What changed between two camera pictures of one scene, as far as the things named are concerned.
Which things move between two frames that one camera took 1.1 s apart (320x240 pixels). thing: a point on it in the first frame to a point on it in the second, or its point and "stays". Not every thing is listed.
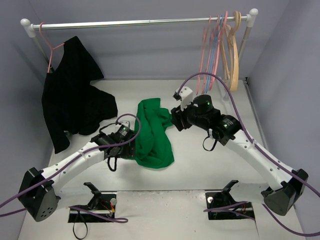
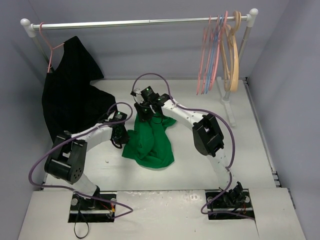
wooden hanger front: [237, 18] stays
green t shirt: [153, 148] stays
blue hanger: [211, 66] stays
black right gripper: [176, 119] to [144, 115]
